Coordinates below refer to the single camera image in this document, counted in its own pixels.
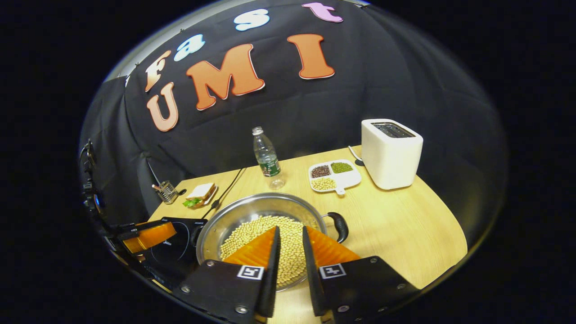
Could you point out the white toaster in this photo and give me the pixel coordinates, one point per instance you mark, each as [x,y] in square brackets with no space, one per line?
[389,157]

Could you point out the steel pot with soybeans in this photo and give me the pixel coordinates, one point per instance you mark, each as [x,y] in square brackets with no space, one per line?
[252,211]

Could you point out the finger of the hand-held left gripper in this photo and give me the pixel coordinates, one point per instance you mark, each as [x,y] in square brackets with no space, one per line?
[150,236]

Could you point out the sandwich on plate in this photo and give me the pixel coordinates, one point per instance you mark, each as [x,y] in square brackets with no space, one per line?
[201,191]

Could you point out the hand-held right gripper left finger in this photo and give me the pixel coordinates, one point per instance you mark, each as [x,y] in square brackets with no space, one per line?
[272,279]

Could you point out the black induction cooktop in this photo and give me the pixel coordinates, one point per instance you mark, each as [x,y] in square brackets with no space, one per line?
[180,252]

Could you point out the white divided dish of beans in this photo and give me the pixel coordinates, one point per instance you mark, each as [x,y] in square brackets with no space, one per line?
[346,180]

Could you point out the clear plastic water bottle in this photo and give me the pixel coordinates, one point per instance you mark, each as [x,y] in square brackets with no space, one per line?
[267,162]

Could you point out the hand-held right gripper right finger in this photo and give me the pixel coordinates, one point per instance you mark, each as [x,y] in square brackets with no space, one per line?
[310,279]

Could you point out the clear glass cup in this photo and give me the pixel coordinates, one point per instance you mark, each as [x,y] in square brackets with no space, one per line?
[168,192]

